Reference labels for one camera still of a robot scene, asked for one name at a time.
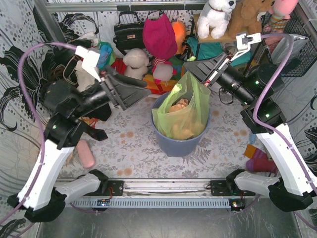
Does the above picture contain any green trash bag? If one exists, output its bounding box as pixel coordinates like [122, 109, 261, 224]
[152, 72, 211, 140]

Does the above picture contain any blue-grey trash bin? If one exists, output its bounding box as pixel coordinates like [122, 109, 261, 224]
[151, 93, 210, 157]

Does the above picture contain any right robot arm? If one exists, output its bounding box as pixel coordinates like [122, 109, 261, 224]
[184, 54, 317, 212]

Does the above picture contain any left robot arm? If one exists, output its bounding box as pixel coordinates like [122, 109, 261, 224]
[7, 66, 150, 223]

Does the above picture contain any cream canvas tote bag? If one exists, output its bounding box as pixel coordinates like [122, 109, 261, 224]
[75, 60, 95, 92]

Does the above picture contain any magenta cloth bag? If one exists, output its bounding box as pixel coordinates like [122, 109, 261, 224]
[143, 13, 177, 60]

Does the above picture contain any red cloth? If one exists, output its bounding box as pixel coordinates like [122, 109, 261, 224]
[111, 59, 127, 75]

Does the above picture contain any teal folded cloth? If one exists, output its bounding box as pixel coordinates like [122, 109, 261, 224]
[187, 37, 253, 66]

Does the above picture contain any colourful printed cloth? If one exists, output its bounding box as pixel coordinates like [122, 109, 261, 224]
[97, 42, 116, 70]

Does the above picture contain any white fluffy plush lamb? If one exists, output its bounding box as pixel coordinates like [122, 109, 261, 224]
[123, 48, 149, 80]

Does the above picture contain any rainbow striped cloth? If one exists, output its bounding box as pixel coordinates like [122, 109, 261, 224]
[143, 57, 185, 95]

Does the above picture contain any pink white plush doll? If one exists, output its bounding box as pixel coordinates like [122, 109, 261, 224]
[152, 58, 177, 83]

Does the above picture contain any crumpled brown paper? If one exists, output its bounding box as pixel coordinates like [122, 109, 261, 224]
[168, 98, 189, 113]

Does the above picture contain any white plush dog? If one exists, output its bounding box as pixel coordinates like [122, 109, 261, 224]
[197, 0, 236, 39]

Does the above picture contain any black leather handbag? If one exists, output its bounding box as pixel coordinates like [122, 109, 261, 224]
[113, 11, 146, 56]

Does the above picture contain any orange plush toy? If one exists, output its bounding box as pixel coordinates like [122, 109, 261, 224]
[171, 21, 186, 55]

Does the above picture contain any brown teddy bear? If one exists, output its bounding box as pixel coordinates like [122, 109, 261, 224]
[228, 0, 275, 39]

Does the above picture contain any black hat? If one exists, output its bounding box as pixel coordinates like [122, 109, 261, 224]
[53, 39, 92, 65]

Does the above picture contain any pink glasses case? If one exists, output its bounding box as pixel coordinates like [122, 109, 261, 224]
[76, 140, 96, 169]

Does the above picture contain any pink plush toy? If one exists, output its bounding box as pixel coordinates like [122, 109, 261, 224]
[268, 0, 298, 30]

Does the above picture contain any silver foil pouch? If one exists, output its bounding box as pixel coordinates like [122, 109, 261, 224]
[271, 34, 309, 64]

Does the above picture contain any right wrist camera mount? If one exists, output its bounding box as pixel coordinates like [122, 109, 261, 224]
[230, 32, 262, 62]

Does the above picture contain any black wire basket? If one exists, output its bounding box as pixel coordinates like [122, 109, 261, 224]
[262, 12, 317, 77]

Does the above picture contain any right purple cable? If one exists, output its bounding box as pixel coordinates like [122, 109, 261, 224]
[252, 33, 317, 230]

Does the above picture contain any purple cable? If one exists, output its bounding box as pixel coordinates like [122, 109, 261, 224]
[0, 41, 77, 238]
[252, 33, 317, 230]

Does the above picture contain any metal mounting rail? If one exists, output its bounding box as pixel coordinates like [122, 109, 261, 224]
[55, 177, 256, 211]

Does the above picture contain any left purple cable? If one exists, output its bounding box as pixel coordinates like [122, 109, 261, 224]
[0, 41, 77, 238]

